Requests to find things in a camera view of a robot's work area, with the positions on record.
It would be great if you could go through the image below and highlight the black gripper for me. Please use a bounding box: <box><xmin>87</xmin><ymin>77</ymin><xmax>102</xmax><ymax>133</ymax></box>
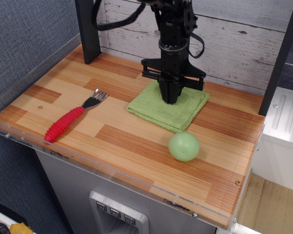
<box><xmin>141</xmin><ymin>41</ymin><xmax>206</xmax><ymax>104</ymax></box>

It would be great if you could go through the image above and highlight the green cloth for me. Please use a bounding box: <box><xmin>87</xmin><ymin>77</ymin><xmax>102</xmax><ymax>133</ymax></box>
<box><xmin>126</xmin><ymin>80</ymin><xmax>209</xmax><ymax>133</ymax></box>

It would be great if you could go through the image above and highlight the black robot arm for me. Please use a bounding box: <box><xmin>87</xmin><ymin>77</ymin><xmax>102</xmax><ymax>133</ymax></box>
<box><xmin>141</xmin><ymin>0</ymin><xmax>206</xmax><ymax>104</ymax></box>

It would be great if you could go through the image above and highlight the green round fruit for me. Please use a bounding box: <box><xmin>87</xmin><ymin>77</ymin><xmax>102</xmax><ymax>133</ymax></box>
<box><xmin>168</xmin><ymin>132</ymin><xmax>200</xmax><ymax>162</ymax></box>

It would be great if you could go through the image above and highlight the white toy sink counter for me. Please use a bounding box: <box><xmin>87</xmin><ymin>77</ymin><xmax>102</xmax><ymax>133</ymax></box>
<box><xmin>251</xmin><ymin>87</ymin><xmax>293</xmax><ymax>190</ymax></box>

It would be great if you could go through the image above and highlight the silver toy dishwasher front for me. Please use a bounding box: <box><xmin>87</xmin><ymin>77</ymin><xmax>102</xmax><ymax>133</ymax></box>
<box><xmin>37</xmin><ymin>151</ymin><xmax>216</xmax><ymax>234</ymax></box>

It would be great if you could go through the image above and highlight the yellow object at corner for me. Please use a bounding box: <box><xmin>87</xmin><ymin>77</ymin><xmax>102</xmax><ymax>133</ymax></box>
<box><xmin>10</xmin><ymin>223</ymin><xmax>34</xmax><ymax>234</ymax></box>

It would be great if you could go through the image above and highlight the black white box corner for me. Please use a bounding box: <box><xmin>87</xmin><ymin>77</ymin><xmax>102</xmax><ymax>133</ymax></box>
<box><xmin>0</xmin><ymin>204</ymin><xmax>28</xmax><ymax>234</ymax></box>

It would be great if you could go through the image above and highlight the red handled metal fork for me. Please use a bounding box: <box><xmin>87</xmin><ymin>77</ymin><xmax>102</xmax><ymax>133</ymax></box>
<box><xmin>44</xmin><ymin>89</ymin><xmax>108</xmax><ymax>143</ymax></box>

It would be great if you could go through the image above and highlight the black sleeved cable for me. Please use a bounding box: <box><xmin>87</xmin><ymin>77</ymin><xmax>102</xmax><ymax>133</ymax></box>
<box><xmin>91</xmin><ymin>0</ymin><xmax>147</xmax><ymax>32</ymax></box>

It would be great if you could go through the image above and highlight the dark right frame post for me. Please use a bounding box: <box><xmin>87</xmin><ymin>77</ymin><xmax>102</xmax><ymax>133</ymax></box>
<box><xmin>258</xmin><ymin>12</ymin><xmax>293</xmax><ymax>116</ymax></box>

